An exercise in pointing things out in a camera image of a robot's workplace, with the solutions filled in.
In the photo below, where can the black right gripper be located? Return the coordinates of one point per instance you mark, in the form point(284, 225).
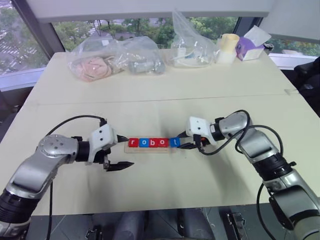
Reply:
point(202, 142)

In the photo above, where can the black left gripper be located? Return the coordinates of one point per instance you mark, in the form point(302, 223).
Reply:
point(106, 157)

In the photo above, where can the blue letter t tile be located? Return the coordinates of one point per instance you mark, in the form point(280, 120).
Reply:
point(175, 142)

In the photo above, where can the red letter o tile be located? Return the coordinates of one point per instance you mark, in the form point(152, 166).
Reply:
point(162, 142)

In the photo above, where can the wooden letter tray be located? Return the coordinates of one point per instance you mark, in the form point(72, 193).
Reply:
point(150, 150)

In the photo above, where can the red letter b tile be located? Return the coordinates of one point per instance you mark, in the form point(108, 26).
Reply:
point(153, 142)

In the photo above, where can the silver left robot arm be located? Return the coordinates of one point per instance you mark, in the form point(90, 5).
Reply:
point(37, 170)

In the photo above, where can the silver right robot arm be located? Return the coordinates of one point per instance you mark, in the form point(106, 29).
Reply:
point(265, 155)

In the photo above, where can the red letter r tile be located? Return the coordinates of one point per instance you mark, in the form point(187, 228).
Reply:
point(133, 142)

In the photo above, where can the blue letter o tile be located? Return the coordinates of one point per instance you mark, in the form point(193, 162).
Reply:
point(144, 142)

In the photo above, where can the black metal clamp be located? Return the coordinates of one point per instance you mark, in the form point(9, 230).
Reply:
point(235, 226)
point(93, 233)

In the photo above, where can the plastic bag with white items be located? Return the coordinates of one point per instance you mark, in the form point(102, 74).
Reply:
point(190, 50)

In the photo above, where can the plastic bag with pink cloth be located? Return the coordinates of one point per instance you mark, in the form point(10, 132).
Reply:
point(92, 65)

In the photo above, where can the plastic bag with grey parts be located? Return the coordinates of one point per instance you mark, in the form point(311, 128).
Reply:
point(142, 58)

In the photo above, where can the white foam cup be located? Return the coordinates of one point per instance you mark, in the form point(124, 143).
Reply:
point(225, 57)

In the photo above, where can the cream yellow cup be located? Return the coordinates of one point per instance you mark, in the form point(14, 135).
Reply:
point(230, 42)

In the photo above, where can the purple white tissue box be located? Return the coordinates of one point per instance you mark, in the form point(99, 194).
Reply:
point(250, 48)

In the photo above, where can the small black round object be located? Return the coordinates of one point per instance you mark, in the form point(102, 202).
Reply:
point(269, 46)

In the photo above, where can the black chair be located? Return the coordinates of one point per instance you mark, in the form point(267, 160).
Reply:
point(310, 80)

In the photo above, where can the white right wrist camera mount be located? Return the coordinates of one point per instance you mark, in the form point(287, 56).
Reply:
point(200, 127)

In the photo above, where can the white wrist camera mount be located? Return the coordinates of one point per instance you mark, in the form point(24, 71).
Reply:
point(102, 137)
point(200, 127)

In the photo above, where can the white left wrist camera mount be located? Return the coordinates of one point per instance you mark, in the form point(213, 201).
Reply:
point(102, 137)

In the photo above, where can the dark window frame post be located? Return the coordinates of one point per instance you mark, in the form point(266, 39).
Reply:
point(248, 26)
point(40, 25)

